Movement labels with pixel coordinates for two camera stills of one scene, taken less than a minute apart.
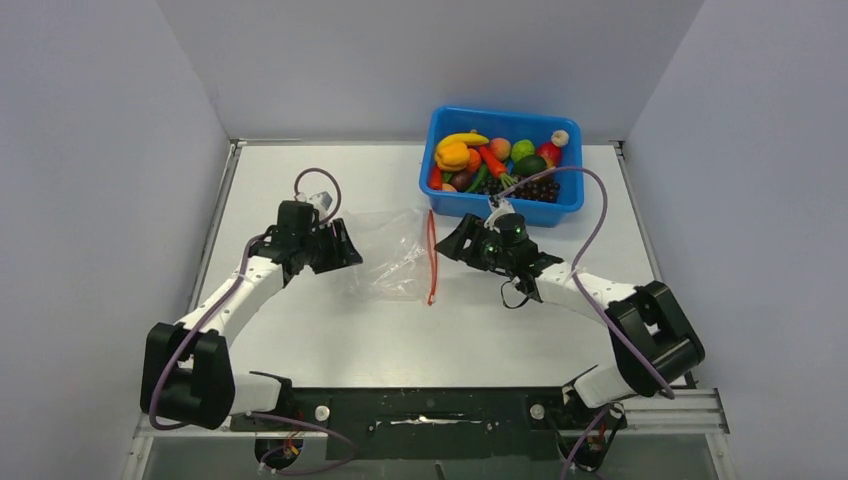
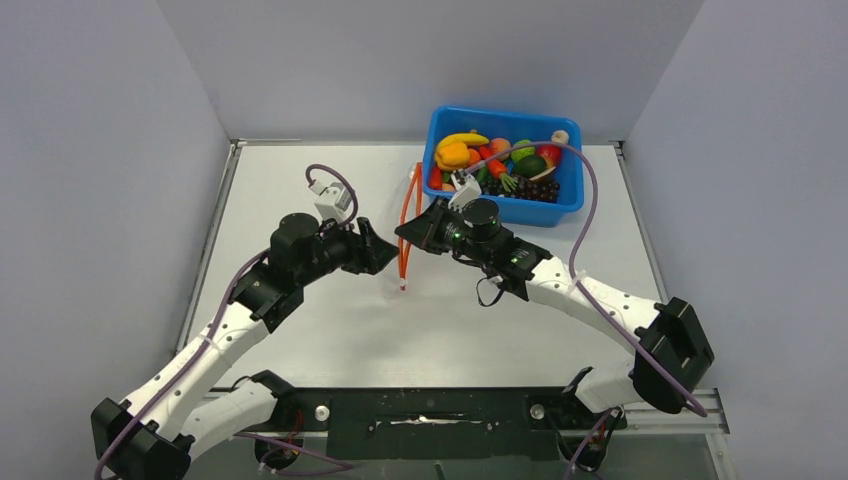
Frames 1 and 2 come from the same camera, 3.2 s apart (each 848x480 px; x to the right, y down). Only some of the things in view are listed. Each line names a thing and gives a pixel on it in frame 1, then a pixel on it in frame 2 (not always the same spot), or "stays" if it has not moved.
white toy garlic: (560, 138) stays
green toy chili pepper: (481, 178) stays
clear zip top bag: (398, 250) → (410, 211)
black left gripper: (341, 253) stays
